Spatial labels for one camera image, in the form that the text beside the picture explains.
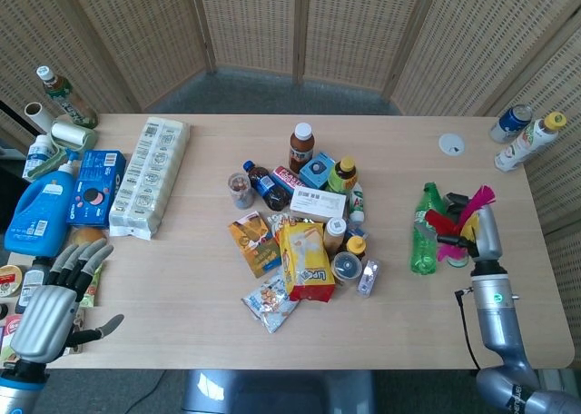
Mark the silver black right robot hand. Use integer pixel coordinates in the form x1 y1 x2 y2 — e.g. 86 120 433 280
436 202 505 261

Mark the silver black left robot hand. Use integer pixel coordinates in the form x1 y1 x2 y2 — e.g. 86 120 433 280
8 239 126 366

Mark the colourful feather shuttlecock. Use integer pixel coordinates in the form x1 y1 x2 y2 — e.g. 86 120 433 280
424 184 497 269

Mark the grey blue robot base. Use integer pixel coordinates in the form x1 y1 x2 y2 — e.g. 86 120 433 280
181 369 376 414

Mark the brown patterned carton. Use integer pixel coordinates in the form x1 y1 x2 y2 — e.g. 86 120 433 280
63 306 88 355

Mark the red white snack packet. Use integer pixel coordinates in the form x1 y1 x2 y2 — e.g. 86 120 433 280
0 312 25 357

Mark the dark bottle white label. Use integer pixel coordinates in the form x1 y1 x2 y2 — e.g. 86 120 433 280
15 256 52 316

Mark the small black grey box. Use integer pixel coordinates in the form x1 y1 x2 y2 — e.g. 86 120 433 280
441 192 469 215

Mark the round tin red label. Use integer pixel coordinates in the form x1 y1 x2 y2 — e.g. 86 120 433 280
0 263 25 298

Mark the green snack bar wrapper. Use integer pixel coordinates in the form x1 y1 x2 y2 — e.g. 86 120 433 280
78 261 106 309

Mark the crushed green Sprite bottle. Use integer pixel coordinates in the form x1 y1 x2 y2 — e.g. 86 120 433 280
409 182 448 276

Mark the round brown bread bun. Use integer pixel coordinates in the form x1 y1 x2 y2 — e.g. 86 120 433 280
67 226 108 248

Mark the white round table grommet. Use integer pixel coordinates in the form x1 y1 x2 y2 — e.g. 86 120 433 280
438 133 468 156

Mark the white drink bottle yellow cap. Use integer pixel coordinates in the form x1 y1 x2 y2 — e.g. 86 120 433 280
493 111 568 174

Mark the blue detergent jug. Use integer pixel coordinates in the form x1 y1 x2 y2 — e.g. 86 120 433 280
3 147 81 258

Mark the blue white drink can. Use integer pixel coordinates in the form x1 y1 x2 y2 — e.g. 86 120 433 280
488 103 535 144

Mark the clear pack purple item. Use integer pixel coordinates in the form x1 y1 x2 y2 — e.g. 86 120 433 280
355 258 382 298

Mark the brown bottle yellow nozzle cap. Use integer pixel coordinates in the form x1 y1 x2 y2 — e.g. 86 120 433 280
345 233 369 259

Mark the white AD milk bottle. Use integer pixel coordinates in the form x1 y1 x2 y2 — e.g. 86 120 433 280
346 182 367 227

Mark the blue Oreo cookie box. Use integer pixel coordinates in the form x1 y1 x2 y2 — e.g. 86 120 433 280
65 148 128 230

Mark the amber juice bottle white cap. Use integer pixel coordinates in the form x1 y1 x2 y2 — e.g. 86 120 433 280
322 216 349 254

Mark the green tea bottle yellow cap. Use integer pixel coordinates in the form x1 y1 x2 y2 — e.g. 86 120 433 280
327 155 360 195

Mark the small white bottle blue label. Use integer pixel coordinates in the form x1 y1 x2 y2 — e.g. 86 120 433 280
22 133 54 180

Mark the white barcode box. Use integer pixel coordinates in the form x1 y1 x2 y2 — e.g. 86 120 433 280
289 185 349 222

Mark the green lint roller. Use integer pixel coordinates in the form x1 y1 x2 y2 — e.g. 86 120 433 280
22 118 99 182

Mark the long white biscuit package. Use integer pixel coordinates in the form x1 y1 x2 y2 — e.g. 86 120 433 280
108 115 192 241

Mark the light blue device box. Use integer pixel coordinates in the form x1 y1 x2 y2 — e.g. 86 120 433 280
299 152 338 191

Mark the yellow red Lipo rusk bag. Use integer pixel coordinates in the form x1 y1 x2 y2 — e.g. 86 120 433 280
277 220 338 303

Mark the cardboard paper roll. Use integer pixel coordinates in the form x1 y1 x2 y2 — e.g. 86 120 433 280
23 101 56 136

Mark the brown milk tea bottle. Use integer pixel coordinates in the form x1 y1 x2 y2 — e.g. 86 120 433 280
289 122 316 175

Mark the pink snack packet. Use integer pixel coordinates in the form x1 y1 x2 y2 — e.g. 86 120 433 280
271 164 303 198

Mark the white cartoon snack bag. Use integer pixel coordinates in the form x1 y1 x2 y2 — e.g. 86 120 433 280
264 211 297 241

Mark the green tea bottle white cap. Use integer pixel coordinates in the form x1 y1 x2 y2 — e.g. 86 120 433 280
35 64 100 130

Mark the orange blue carton box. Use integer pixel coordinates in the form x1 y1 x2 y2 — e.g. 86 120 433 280
227 210 285 281

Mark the small Pepsi cola bottle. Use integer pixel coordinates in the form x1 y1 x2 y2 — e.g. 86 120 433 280
241 159 292 212

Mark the white blue peanut bag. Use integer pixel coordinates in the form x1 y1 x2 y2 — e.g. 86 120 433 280
241 268 301 335

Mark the clear snack jar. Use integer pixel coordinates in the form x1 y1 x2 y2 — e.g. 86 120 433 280
227 172 256 212

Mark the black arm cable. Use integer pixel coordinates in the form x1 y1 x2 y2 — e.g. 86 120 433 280
454 286 483 370

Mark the black floor cable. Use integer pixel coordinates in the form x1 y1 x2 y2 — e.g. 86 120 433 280
143 369 168 399

